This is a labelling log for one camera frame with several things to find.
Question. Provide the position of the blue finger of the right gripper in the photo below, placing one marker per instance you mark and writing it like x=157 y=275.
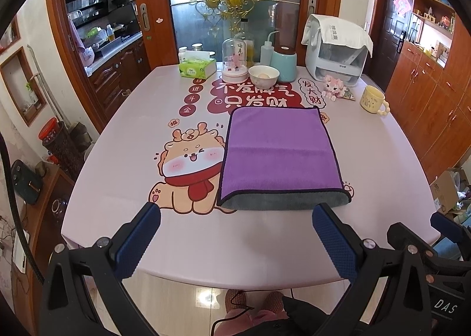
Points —
x=447 y=227

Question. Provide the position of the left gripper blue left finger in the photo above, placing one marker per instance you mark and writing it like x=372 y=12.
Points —
x=132 y=240

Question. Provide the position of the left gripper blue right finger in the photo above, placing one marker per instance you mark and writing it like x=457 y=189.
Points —
x=334 y=237

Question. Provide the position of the purple grey microfiber towel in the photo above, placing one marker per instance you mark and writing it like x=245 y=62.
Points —
x=279 y=159

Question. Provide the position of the cardboard box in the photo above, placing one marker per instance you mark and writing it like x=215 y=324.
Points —
x=451 y=190

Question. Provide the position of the red lidded bin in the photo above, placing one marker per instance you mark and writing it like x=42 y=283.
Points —
x=56 y=139

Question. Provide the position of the yellow bear mug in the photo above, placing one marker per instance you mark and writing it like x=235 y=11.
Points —
x=374 y=101

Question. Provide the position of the small foil snack packet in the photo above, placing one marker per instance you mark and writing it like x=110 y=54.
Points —
x=347 y=94

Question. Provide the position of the pink block cat figure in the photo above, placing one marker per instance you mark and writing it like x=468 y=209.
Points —
x=333 y=88

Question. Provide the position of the white ceramic bowl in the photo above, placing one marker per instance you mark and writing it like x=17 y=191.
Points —
x=263 y=84

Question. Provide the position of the egg in bowl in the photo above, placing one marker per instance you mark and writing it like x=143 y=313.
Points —
x=263 y=75

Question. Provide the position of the teal jar with brown lid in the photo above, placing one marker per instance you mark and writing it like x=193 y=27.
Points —
x=284 y=60

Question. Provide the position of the green tissue pack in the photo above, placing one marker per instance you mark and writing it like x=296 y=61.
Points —
x=197 y=68

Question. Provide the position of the white countertop appliance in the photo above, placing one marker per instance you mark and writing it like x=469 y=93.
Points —
x=340 y=62

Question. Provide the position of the small glass jar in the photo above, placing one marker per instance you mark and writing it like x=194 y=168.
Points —
x=182 y=54

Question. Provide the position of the glass dome pink flower ornament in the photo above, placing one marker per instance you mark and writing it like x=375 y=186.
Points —
x=235 y=69

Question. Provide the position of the white squeeze bottle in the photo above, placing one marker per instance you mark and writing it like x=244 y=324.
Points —
x=267 y=50

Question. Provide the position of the white cloth appliance cover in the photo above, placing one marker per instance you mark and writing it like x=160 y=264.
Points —
x=337 y=31

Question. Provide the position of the glass oil bottle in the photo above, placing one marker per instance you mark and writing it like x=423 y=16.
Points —
x=245 y=35

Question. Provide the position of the brown entrance door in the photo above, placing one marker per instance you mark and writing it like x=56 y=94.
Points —
x=389 y=26

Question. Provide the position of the wooden wall cabinet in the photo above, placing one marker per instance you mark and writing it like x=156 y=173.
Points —
x=429 y=92

